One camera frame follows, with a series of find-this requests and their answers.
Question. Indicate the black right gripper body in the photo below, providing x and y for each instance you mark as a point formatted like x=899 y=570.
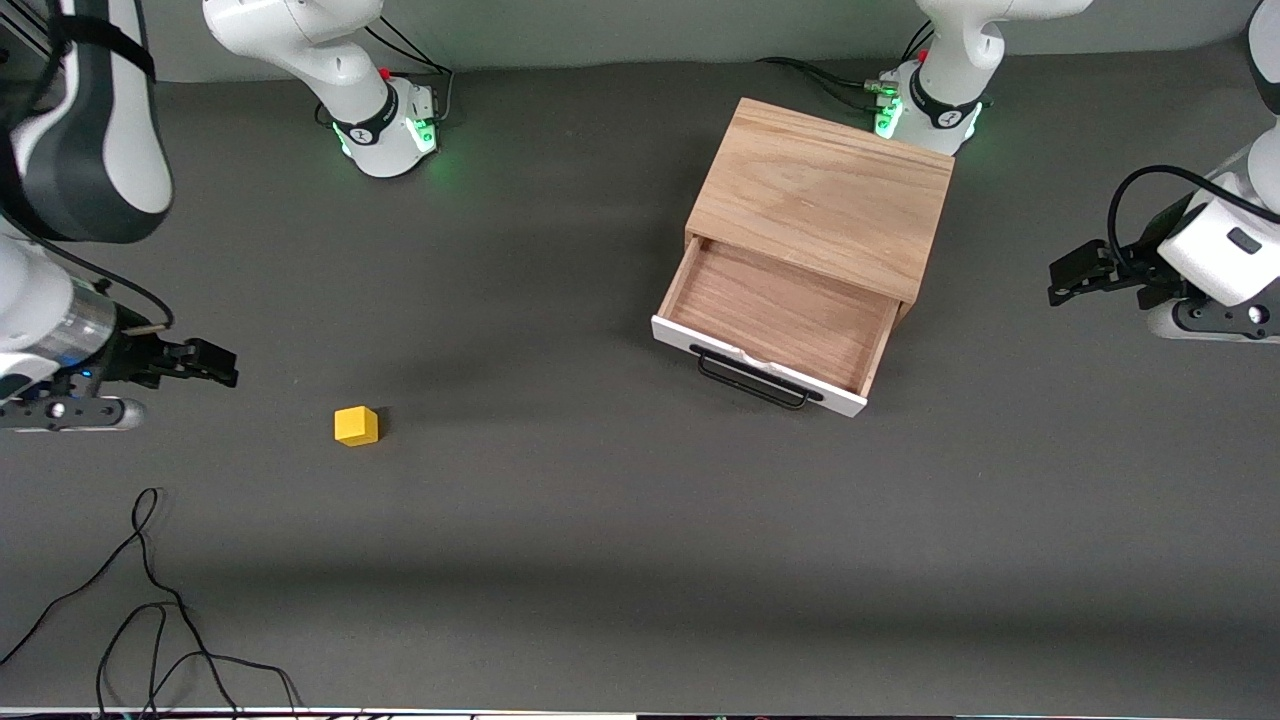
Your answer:
x=138 y=359

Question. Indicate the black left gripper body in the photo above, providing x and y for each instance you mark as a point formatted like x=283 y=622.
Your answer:
x=1137 y=268

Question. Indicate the yellow cube block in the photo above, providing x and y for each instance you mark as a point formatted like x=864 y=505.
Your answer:
x=356 y=427

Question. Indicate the wooden drawer with white front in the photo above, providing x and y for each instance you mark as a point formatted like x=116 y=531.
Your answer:
x=780 y=310

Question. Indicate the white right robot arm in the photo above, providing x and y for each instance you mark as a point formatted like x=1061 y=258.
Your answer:
x=300 y=40

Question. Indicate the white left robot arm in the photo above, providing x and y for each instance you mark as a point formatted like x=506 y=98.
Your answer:
x=1215 y=260

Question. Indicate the wooden drawer cabinet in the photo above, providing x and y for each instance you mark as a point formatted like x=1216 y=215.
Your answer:
x=820 y=190

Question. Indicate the light grey backdrop cloth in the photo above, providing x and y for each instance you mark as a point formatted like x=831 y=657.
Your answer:
x=600 y=30

